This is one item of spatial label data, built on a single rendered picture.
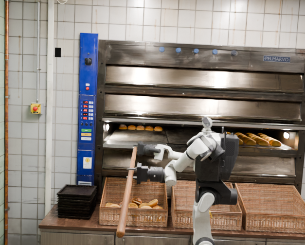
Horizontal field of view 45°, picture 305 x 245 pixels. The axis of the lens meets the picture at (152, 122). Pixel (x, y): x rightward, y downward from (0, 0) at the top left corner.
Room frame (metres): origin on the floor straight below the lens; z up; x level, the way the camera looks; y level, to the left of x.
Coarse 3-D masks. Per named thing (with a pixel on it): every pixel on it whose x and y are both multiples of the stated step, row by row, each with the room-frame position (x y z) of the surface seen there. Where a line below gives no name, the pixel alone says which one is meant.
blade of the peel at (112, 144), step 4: (108, 140) 3.39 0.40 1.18; (112, 140) 3.40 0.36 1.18; (116, 140) 3.41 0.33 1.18; (120, 140) 3.42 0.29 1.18; (104, 144) 3.06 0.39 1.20; (108, 144) 3.06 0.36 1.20; (112, 144) 3.06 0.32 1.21; (116, 144) 3.06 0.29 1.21; (120, 144) 3.21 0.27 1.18; (124, 144) 3.22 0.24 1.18; (128, 144) 3.23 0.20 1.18; (132, 144) 3.24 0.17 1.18; (136, 144) 3.25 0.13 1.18; (152, 144) 3.29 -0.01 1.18; (156, 144) 3.30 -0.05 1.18; (164, 144) 3.32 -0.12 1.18
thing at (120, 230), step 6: (132, 156) 2.60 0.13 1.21; (132, 162) 2.38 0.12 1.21; (132, 174) 2.10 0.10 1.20; (126, 186) 1.84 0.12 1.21; (126, 192) 1.72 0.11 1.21; (126, 198) 1.64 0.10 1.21; (126, 204) 1.56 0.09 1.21; (126, 210) 1.49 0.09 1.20; (120, 216) 1.42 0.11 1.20; (126, 216) 1.44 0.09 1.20; (120, 222) 1.35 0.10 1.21; (120, 228) 1.29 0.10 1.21; (120, 234) 1.27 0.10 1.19
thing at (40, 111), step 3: (33, 105) 3.28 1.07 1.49; (36, 105) 3.28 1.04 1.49; (42, 105) 3.31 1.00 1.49; (30, 108) 3.28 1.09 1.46; (39, 108) 3.28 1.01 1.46; (42, 108) 3.32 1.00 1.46; (30, 111) 3.28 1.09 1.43; (33, 111) 3.28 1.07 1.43; (36, 111) 3.28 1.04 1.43; (39, 111) 3.28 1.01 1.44; (42, 111) 3.32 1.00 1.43
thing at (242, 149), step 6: (168, 144) 3.36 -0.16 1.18; (174, 144) 3.36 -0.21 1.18; (180, 144) 3.38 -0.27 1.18; (186, 144) 3.39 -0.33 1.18; (240, 150) 3.37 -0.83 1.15; (246, 150) 3.37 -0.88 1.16; (252, 150) 3.37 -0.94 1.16; (258, 150) 3.37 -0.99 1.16; (264, 150) 3.37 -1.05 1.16; (270, 150) 3.37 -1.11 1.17; (276, 150) 3.37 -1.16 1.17; (282, 150) 3.37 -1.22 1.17; (288, 150) 3.37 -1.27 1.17; (294, 150) 3.37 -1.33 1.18
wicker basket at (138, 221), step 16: (112, 192) 3.29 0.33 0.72; (144, 192) 3.29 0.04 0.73; (160, 192) 3.30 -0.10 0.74; (112, 208) 2.86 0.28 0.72; (128, 208) 2.86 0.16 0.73; (144, 208) 2.87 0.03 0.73; (112, 224) 2.86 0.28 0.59; (128, 224) 2.86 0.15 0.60; (144, 224) 2.87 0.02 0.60; (160, 224) 2.87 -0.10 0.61
